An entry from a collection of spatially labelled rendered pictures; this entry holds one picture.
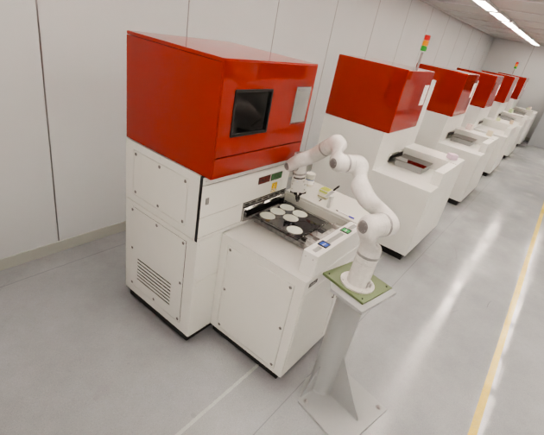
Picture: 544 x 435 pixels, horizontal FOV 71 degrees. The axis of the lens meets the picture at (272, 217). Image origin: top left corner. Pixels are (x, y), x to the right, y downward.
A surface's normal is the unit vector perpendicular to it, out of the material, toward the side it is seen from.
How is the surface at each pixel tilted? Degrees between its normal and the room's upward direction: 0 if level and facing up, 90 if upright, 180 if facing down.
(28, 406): 0
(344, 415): 0
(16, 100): 90
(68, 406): 0
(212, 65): 90
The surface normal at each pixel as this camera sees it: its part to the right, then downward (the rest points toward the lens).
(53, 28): 0.77, 0.41
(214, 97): -0.61, 0.27
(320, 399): 0.18, -0.87
